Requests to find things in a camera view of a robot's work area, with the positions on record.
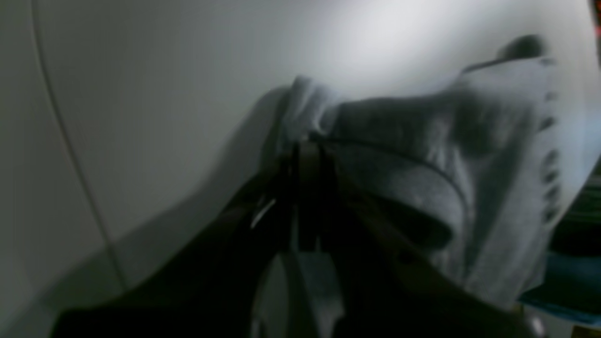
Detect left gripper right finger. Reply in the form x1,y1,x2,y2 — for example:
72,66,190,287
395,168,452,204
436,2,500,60
299,143,539,338

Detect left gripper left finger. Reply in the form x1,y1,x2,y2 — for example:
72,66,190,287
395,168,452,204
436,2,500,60
51,144,299,338

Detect grey T-shirt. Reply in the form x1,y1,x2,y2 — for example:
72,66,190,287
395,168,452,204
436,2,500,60
253,55,565,338

